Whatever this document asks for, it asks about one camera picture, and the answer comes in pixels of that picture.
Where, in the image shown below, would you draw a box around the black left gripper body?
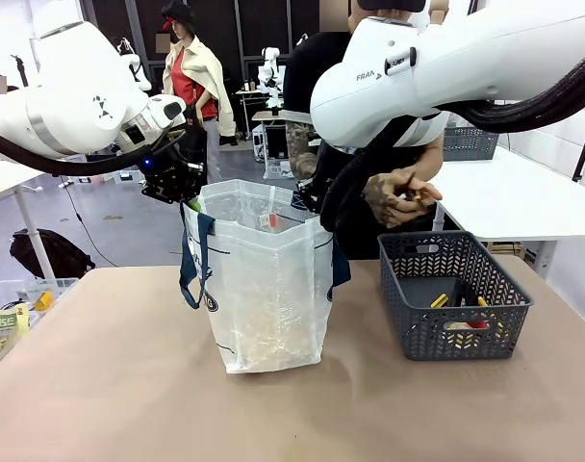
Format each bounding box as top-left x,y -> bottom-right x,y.
140,142 -> 207,206

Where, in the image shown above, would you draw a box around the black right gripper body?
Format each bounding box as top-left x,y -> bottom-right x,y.
291,174 -> 331,216

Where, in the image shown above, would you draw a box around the translucent shopping bag navy handles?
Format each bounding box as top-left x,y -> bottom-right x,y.
178,178 -> 352,375

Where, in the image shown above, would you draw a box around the grey plastic perforated basket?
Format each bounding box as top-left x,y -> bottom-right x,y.
377,230 -> 535,363
441,125 -> 501,162

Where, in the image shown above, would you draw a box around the bare left forearm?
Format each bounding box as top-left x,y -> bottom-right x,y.
414,134 -> 445,179

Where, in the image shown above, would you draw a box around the tattooed right forearm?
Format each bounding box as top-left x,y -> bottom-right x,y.
285,119 -> 321,183

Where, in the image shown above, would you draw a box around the tattooed right hand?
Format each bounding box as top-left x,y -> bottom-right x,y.
363,170 -> 420,229

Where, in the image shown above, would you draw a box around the person's left hand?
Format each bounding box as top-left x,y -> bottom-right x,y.
405,170 -> 445,209

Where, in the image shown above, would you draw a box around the clear storage bin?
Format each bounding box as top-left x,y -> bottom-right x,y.
263,158 -> 294,180

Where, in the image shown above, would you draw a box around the white computer tower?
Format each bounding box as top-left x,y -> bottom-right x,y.
251,123 -> 270,163

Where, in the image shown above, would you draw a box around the small grey lab table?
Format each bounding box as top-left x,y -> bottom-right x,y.
251,109 -> 293,127

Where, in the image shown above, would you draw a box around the mannequin cream jacket black hat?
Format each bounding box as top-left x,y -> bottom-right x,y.
160,0 -> 239,185

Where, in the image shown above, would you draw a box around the person in black t-shirt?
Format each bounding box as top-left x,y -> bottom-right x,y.
282,31 -> 450,262

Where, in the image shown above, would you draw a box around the black backpack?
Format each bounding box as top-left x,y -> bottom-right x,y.
9,227 -> 97,281

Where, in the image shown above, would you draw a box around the clear bin with yellow item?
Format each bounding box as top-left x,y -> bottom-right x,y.
0,276 -> 80,320

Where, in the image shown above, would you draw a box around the thin black tripod stand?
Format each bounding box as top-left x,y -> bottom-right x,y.
11,53 -> 32,89

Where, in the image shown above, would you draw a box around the black tube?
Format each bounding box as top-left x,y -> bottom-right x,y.
451,281 -> 478,309

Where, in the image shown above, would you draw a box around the white side table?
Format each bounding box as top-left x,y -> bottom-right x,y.
434,143 -> 585,281

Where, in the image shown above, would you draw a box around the cream snack package green print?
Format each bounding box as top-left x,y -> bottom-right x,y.
0,306 -> 33,377

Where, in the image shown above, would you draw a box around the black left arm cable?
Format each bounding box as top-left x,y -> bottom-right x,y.
0,125 -> 188,178

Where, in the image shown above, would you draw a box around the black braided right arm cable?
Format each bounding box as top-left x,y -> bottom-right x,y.
318,42 -> 585,233

